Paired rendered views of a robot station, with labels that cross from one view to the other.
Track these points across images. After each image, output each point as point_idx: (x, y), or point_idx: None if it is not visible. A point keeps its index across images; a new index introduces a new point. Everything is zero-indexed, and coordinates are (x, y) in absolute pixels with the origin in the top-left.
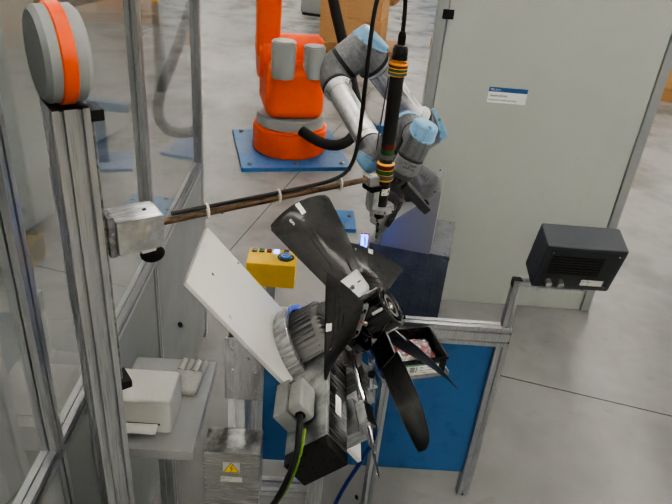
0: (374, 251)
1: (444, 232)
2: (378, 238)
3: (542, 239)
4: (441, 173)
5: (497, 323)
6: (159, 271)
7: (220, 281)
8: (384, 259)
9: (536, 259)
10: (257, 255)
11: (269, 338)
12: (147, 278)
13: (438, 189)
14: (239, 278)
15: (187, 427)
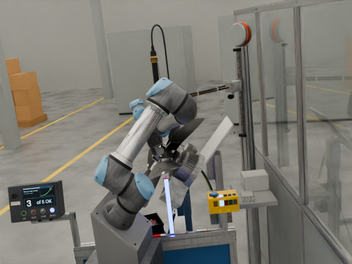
0: (161, 174)
1: (95, 257)
2: (154, 241)
3: (59, 185)
4: (98, 207)
5: (81, 245)
6: (305, 224)
7: (221, 130)
8: (155, 175)
9: (62, 198)
10: (230, 193)
11: (204, 153)
12: (294, 199)
13: (110, 193)
14: (218, 140)
15: (237, 187)
